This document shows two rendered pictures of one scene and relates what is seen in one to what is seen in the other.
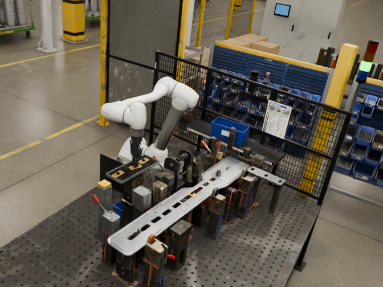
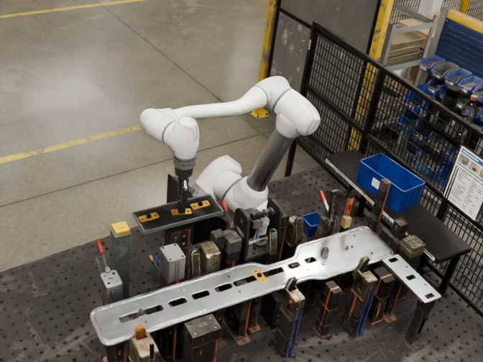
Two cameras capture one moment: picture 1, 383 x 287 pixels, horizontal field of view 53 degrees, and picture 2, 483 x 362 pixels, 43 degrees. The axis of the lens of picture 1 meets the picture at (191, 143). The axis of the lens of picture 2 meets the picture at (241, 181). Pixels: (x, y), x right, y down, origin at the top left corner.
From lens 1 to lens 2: 87 cm
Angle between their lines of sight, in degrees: 22
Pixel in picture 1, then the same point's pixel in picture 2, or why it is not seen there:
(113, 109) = (152, 121)
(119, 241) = (106, 319)
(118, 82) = (285, 54)
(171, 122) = (272, 151)
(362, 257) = not seen: outside the picture
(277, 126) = (468, 195)
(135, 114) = (177, 135)
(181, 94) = (288, 110)
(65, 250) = (64, 304)
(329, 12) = not seen: outside the picture
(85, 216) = not seen: hidden behind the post
